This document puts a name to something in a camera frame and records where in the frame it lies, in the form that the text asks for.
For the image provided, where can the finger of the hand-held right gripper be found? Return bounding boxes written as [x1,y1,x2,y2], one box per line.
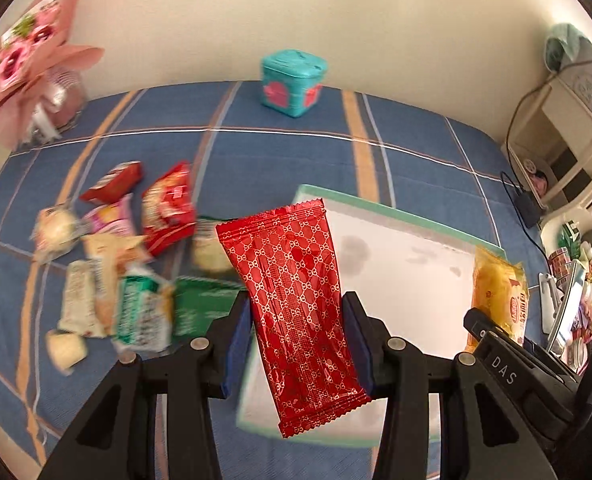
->
[463,308,501,356]

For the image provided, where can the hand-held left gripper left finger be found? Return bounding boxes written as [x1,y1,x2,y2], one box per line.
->
[37,290,253,480]

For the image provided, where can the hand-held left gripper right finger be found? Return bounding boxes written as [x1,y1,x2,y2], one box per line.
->
[342,291,559,480]

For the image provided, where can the yellow snack packet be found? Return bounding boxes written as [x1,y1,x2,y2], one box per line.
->
[465,246,531,353]

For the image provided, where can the dark green snack packet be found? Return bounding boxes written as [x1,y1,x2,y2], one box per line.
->
[172,276,249,338]

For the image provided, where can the red patterned snack packet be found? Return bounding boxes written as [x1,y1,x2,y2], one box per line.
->
[215,198,373,438]

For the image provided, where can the white tray with green rim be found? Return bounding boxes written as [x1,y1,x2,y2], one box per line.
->
[236,184,507,448]

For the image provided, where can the green and white snack packet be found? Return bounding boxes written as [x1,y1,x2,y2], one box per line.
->
[112,264,175,353]

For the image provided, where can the beige snack packet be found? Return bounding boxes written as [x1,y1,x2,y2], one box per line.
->
[82,234,152,336]

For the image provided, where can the white framed picture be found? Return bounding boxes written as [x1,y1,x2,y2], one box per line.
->
[538,260,592,356]

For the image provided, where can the brick patterned box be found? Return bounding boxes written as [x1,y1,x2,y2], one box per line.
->
[548,249,574,281]

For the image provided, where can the white packet with green edge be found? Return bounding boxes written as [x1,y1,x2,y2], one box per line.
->
[192,216,236,275]

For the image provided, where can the black power adapter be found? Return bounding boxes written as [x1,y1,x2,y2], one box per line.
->
[516,192,542,228]

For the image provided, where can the red twisted snack packet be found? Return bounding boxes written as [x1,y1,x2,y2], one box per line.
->
[141,161,198,257]

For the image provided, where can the white plastic rack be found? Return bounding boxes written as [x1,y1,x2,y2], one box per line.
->
[541,180,592,241]

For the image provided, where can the cream white snack packet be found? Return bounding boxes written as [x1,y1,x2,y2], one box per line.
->
[58,259,108,339]

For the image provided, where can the small pale bun packet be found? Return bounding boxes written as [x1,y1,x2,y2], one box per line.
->
[45,329,87,375]

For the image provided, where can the pink snack packet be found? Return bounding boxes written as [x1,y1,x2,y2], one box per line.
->
[81,194,136,237]

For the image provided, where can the blue plaid bedsheet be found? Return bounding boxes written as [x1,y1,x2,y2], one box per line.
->
[0,81,552,480]

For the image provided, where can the dark red snack packet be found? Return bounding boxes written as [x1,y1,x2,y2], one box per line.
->
[80,161,143,204]

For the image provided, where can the clear packet with round bun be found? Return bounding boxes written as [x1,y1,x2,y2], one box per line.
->
[31,205,82,265]

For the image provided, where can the white plastic shelf unit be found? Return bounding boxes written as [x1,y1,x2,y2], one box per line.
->
[506,57,592,211]

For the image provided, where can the teal cube box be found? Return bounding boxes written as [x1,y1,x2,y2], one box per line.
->
[260,49,328,119]

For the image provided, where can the teal cloth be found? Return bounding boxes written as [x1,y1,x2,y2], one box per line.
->
[545,22,592,71]

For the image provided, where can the pink flower bouquet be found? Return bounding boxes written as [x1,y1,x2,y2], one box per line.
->
[0,0,106,141]

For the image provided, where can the black cable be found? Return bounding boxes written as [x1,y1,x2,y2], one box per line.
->
[500,76,557,211]

